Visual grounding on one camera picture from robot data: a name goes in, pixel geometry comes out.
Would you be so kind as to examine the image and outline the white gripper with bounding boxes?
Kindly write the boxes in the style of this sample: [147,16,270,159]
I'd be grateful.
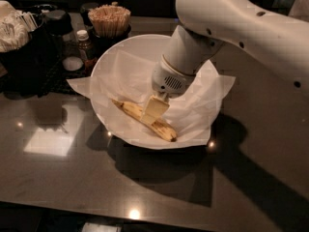
[141,57,195,125]

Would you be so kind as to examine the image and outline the yellow spotted banana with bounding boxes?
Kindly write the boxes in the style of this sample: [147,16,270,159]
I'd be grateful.
[112,100,178,142]

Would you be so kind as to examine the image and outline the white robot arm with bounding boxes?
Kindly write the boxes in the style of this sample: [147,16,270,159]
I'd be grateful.
[141,0,309,124]

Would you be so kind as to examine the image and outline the white bowl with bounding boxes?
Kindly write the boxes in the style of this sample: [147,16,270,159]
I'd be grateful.
[89,34,221,151]

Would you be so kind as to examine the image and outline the white paper sheet liner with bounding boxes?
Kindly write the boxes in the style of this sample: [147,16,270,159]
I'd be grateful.
[66,49,237,147]

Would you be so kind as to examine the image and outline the black chopstick holder cup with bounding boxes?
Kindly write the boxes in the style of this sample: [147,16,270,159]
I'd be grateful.
[90,26,131,57]

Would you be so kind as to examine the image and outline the white-capped shaker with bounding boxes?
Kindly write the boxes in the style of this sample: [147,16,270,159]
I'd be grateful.
[62,56,83,72]

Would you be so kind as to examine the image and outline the small brown sauce bottle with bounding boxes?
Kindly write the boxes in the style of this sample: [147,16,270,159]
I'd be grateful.
[76,30,98,75]

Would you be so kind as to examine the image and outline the dark lidded jar behind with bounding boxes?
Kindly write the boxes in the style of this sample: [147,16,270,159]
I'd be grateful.
[80,2,99,26]

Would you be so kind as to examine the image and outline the black mesh tray mat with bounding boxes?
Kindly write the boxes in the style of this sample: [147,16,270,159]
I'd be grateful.
[0,64,85,97]

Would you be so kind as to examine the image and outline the black-lidded glass jar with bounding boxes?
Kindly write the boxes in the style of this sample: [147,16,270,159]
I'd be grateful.
[44,10,79,58]

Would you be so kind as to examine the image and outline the black napkin caddy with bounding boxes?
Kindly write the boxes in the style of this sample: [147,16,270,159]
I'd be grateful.
[0,13,59,91]

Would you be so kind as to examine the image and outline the white paper napkins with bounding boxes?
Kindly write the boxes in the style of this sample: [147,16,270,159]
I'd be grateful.
[0,0,39,53]

